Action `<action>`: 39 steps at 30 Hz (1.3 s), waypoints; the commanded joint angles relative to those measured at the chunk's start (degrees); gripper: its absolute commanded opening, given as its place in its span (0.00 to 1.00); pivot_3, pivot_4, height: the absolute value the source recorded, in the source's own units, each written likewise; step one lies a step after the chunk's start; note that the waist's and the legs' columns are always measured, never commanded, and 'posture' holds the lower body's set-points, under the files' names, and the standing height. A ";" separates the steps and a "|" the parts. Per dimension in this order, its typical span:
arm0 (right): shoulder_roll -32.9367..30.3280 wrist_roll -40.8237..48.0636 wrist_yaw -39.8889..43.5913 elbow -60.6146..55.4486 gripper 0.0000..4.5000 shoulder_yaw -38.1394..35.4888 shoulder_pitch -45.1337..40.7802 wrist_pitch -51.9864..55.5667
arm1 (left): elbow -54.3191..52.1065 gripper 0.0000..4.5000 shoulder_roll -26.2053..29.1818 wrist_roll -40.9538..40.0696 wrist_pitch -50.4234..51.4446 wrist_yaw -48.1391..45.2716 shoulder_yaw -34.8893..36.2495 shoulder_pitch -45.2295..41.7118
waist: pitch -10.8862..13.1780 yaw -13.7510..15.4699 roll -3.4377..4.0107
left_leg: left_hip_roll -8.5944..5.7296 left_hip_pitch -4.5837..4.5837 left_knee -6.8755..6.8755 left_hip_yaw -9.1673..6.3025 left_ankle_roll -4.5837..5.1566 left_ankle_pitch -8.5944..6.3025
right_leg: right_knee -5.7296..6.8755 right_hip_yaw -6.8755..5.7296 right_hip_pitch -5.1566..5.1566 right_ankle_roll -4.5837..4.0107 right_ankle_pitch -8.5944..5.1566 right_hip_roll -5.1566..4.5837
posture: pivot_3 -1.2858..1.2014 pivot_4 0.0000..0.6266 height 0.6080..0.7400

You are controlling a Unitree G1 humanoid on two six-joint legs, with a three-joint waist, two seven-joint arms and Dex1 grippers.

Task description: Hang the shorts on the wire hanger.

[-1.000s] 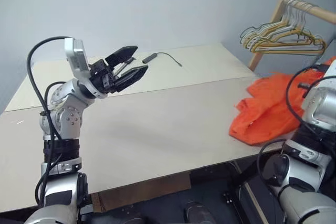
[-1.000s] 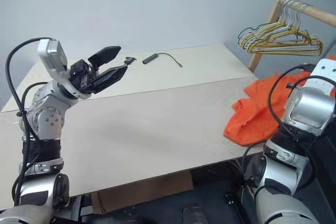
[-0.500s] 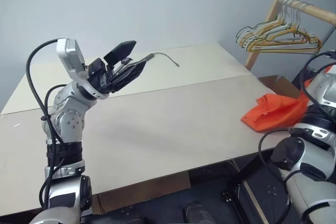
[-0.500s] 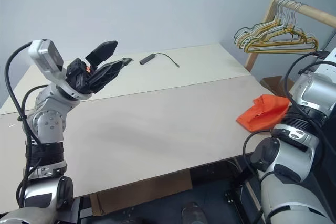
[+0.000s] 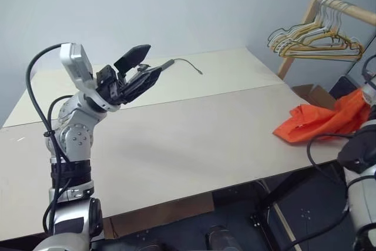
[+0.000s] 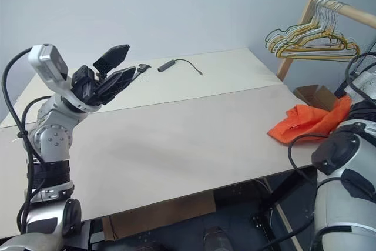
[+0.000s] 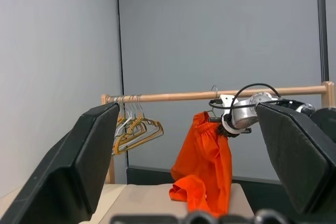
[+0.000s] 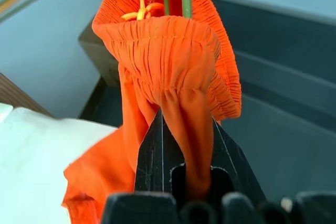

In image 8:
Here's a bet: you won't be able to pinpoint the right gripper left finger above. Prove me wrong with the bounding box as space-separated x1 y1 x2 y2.
133 108 187 204

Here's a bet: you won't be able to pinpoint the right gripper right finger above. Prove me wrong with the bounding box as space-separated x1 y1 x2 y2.
208 117 267 204

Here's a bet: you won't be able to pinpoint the orange shorts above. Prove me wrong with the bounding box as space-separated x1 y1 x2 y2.
61 0 243 224

